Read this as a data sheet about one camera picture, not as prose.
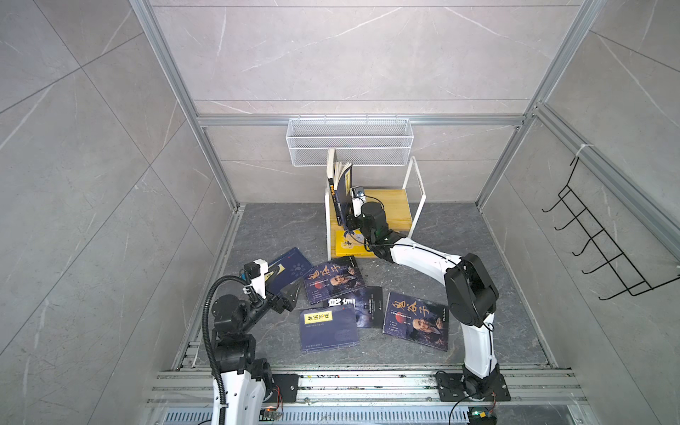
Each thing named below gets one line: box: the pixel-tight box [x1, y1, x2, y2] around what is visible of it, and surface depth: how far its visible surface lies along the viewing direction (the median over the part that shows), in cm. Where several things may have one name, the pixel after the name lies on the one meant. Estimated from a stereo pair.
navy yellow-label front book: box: [299, 306, 360, 354], surface depth 85 cm
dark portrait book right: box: [382, 291, 449, 352], surface depth 85 cm
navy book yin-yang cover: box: [265, 247, 314, 295], surface depth 99 cm
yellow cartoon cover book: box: [335, 229, 375, 258], surface depth 101 cm
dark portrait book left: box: [302, 255, 366, 306], surface depth 95 cm
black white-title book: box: [324, 285, 385, 329], surface depth 90 cm
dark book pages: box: [335, 162, 353, 232], surface depth 79 cm
